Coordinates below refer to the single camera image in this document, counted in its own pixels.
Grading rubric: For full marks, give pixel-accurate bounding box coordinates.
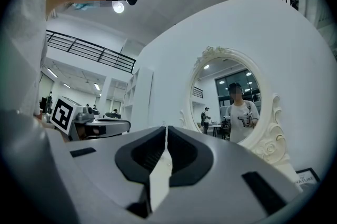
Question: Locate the person's grey shirt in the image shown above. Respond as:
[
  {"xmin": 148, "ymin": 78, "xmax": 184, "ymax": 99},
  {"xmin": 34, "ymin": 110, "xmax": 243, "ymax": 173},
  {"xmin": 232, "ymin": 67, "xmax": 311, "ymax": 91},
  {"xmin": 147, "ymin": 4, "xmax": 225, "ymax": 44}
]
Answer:
[{"xmin": 0, "ymin": 0, "xmax": 53, "ymax": 119}]

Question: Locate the white bookshelf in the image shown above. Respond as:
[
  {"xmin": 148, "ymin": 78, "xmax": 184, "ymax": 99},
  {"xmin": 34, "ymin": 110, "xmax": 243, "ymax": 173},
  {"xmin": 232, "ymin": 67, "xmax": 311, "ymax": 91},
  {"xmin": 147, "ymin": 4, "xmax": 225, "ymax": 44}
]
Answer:
[{"xmin": 122, "ymin": 66, "xmax": 154, "ymax": 127}]

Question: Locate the person's left hand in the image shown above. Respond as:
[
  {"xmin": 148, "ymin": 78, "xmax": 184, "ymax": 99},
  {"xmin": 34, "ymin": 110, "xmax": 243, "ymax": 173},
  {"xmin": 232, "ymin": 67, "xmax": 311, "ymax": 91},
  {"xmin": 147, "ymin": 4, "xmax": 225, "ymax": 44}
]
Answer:
[{"xmin": 76, "ymin": 125, "xmax": 88, "ymax": 140}]

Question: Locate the white ornate oval mirror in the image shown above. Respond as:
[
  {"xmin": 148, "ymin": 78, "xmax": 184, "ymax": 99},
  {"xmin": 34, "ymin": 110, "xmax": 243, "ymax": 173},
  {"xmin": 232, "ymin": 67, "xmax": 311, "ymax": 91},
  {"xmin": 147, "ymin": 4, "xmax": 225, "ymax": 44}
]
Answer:
[{"xmin": 180, "ymin": 46, "xmax": 291, "ymax": 166}]

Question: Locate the teal face mask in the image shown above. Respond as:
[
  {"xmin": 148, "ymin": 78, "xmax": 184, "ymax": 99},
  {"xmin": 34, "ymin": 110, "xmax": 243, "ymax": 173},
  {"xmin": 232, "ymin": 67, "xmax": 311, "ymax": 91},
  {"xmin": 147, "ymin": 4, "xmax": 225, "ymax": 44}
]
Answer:
[{"xmin": 72, "ymin": 2, "xmax": 93, "ymax": 11}]

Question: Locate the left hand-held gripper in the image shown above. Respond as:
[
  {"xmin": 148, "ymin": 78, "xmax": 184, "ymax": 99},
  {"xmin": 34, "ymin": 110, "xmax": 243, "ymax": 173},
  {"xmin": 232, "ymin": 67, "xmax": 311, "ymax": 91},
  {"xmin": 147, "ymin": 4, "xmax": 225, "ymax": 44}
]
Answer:
[{"xmin": 51, "ymin": 96, "xmax": 132, "ymax": 142}]

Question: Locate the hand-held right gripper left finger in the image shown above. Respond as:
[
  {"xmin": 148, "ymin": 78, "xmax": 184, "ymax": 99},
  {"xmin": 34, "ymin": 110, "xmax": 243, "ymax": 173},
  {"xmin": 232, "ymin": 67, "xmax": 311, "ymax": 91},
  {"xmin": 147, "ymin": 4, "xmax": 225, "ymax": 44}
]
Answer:
[{"xmin": 45, "ymin": 125, "xmax": 168, "ymax": 220}]

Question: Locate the black framed picture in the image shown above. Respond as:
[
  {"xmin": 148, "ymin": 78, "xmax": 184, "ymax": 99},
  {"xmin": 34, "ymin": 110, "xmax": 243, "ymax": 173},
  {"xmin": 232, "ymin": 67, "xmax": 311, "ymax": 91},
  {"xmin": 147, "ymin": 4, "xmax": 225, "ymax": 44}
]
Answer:
[{"xmin": 294, "ymin": 167, "xmax": 322, "ymax": 189}]

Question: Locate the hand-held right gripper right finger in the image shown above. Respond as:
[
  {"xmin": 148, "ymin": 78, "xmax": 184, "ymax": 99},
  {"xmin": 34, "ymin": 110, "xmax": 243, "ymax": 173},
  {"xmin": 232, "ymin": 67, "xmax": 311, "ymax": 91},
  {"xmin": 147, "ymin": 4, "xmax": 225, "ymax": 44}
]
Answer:
[{"xmin": 152, "ymin": 125, "xmax": 302, "ymax": 224}]

